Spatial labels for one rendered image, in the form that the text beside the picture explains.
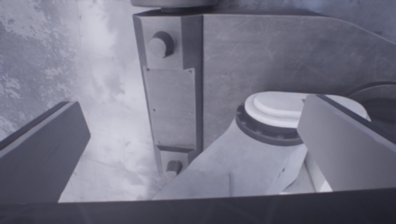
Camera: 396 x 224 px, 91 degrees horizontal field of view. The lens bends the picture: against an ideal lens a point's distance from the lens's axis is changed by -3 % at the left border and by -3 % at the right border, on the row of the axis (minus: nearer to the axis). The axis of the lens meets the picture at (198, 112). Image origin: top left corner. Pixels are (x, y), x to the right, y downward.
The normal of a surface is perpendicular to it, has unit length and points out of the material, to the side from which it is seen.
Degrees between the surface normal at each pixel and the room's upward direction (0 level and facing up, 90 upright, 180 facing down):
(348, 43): 0
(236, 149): 90
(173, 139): 0
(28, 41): 0
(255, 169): 90
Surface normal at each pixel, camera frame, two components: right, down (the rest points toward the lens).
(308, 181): -0.01, -0.85
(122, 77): -0.16, 0.52
